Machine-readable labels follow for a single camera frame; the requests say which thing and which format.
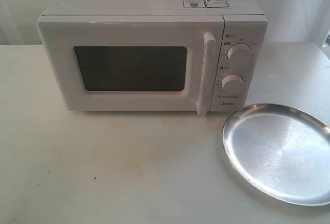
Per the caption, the round stainless steel tray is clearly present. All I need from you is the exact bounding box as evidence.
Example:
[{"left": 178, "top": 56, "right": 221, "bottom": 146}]
[{"left": 222, "top": 104, "right": 329, "bottom": 206}]

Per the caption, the dark object at right edge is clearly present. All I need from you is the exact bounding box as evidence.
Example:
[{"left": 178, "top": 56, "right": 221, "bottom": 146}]
[{"left": 325, "top": 34, "right": 330, "bottom": 46}]

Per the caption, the white microwave door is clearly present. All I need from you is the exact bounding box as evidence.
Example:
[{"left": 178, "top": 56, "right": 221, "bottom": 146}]
[{"left": 37, "top": 15, "right": 225, "bottom": 115}]

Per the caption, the white microwave oven body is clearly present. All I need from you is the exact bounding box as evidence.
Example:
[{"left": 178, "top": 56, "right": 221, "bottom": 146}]
[{"left": 38, "top": 0, "right": 268, "bottom": 112}]

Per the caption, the upper white control knob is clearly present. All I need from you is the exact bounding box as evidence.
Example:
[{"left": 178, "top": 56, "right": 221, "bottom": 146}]
[{"left": 227, "top": 43, "right": 253, "bottom": 66}]

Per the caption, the blue white label sticker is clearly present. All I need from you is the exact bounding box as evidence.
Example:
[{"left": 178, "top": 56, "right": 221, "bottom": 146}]
[{"left": 183, "top": 0, "right": 229, "bottom": 8}]

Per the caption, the lower white control knob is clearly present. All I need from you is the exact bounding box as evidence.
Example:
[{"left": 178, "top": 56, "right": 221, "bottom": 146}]
[{"left": 221, "top": 74, "right": 244, "bottom": 94}]

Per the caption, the white control knob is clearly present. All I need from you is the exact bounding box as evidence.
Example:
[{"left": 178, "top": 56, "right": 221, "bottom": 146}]
[
  {"left": 221, "top": 74, "right": 244, "bottom": 94},
  {"left": 227, "top": 43, "right": 253, "bottom": 66}
]

